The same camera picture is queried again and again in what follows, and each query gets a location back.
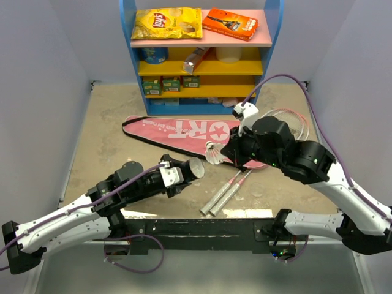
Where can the orange razor box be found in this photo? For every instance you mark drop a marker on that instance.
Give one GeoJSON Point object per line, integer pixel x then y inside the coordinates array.
{"type": "Point", "coordinates": [230, 24]}

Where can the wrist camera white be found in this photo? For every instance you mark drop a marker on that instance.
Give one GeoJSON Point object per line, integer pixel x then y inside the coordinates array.
{"type": "Point", "coordinates": [247, 114]}
{"type": "Point", "coordinates": [170, 175]}

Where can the green box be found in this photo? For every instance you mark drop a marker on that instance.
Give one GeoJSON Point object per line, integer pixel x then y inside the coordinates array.
{"type": "Point", "coordinates": [152, 87]}
{"type": "Point", "coordinates": [191, 81]}
{"type": "Point", "coordinates": [171, 84]}

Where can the blue round can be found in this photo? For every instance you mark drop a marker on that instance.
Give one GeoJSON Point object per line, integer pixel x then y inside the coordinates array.
{"type": "Point", "coordinates": [154, 55]}

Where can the white shuttlecock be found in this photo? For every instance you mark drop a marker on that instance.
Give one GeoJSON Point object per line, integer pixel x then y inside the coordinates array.
{"type": "Point", "coordinates": [213, 153]}

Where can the green box middle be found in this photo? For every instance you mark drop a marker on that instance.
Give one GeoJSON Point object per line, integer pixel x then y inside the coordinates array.
{"type": "Point", "coordinates": [171, 84]}

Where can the green box left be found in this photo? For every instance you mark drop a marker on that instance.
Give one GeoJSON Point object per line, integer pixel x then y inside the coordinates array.
{"type": "Point", "coordinates": [152, 87]}

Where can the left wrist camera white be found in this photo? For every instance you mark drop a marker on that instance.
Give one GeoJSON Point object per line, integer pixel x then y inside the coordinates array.
{"type": "Point", "coordinates": [170, 175]}

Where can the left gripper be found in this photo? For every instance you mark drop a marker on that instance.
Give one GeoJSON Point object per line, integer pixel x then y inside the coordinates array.
{"type": "Point", "coordinates": [171, 192]}

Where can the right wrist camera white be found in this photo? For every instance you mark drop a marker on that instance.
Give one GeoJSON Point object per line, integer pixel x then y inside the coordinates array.
{"type": "Point", "coordinates": [247, 114]}

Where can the yellow Lays chips bag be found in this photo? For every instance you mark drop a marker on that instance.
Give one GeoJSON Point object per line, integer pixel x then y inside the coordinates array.
{"type": "Point", "coordinates": [168, 23]}

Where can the clear tube lid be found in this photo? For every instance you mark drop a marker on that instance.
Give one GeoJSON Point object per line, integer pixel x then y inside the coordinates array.
{"type": "Point", "coordinates": [257, 190]}

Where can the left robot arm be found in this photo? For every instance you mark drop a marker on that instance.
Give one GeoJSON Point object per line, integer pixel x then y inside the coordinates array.
{"type": "Point", "coordinates": [97, 213]}

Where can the black shuttlecock tube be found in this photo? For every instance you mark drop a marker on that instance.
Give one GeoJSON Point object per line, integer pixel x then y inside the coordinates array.
{"type": "Point", "coordinates": [147, 183]}

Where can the pink soap packet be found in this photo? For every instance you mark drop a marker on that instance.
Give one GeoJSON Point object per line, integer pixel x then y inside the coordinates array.
{"type": "Point", "coordinates": [229, 102]}

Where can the pink racket bag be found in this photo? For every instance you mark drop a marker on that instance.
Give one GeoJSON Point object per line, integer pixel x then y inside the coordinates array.
{"type": "Point", "coordinates": [185, 136]}

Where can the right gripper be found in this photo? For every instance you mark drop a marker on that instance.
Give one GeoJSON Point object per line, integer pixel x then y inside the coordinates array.
{"type": "Point", "coordinates": [233, 148]}

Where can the blue shelf unit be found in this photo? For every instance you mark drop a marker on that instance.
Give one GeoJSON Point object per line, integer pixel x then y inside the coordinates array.
{"type": "Point", "coordinates": [218, 80]}

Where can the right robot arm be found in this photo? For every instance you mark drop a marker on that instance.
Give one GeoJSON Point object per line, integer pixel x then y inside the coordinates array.
{"type": "Point", "coordinates": [363, 224]}

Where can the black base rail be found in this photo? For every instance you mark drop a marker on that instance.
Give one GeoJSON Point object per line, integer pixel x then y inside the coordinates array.
{"type": "Point", "coordinates": [249, 234]}

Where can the silver orange carton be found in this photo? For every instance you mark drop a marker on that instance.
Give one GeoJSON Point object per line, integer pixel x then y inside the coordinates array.
{"type": "Point", "coordinates": [194, 59]}

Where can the white cup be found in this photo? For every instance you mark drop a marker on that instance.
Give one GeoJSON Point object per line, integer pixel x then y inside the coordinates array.
{"type": "Point", "coordinates": [228, 55]}

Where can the green box right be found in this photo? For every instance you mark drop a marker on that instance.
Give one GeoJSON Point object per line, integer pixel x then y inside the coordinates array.
{"type": "Point", "coordinates": [191, 81]}

